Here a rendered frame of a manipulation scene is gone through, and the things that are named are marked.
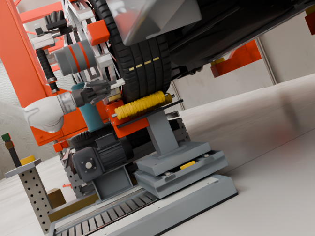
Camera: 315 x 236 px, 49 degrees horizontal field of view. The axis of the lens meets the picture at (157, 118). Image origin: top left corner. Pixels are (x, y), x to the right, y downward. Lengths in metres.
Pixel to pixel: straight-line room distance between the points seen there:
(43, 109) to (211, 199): 0.78
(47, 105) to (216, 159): 0.79
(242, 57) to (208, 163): 3.27
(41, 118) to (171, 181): 0.62
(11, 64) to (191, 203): 1.37
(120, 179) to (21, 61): 0.92
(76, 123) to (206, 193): 1.03
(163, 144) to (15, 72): 1.01
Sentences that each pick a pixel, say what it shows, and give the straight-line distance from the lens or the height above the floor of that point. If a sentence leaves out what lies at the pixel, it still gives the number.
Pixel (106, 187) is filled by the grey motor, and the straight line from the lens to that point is 2.15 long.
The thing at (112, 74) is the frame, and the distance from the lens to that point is 1.56.
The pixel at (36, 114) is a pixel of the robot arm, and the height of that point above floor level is 0.63.
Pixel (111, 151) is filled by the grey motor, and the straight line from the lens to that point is 1.99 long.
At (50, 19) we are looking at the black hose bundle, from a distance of 1.64.
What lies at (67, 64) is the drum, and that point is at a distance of 1.72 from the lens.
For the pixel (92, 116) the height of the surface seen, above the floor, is 0.55.
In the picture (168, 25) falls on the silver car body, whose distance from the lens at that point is 1.42.
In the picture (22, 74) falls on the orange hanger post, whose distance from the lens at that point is 2.22.
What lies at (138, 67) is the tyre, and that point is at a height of 0.66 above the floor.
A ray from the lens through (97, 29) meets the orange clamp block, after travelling 1.45.
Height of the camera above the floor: 0.48
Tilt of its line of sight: 2 degrees down
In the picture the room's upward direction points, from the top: 23 degrees counter-clockwise
